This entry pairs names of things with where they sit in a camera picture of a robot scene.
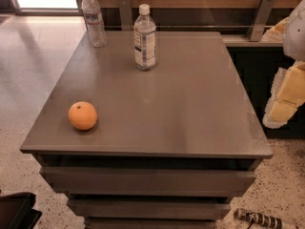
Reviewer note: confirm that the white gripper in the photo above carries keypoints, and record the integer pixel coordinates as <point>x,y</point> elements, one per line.
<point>295,35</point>

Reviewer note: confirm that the grey low bench shelf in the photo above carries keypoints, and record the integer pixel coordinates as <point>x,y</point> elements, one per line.
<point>243,41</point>

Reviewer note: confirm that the grey drawer cabinet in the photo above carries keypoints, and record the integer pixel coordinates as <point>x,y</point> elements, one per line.
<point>171,147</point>

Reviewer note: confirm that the water bottle white blue label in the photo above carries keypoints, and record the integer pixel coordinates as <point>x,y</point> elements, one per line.
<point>144,39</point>

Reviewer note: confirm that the clear water bottle red label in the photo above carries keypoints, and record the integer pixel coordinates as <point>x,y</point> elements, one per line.
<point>94,22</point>

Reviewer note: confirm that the orange fruit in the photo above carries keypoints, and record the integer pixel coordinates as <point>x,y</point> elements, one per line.
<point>82,115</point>

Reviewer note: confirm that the black object bottom left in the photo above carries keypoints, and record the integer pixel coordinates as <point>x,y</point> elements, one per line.
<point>17,212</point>

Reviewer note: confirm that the right metal bracket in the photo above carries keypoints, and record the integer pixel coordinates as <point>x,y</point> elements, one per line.
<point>256,30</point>

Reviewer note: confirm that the metal bracket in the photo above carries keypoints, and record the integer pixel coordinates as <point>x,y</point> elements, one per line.
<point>256,30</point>
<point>125,10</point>

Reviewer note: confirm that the left metal bracket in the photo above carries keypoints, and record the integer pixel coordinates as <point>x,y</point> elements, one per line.
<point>125,10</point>

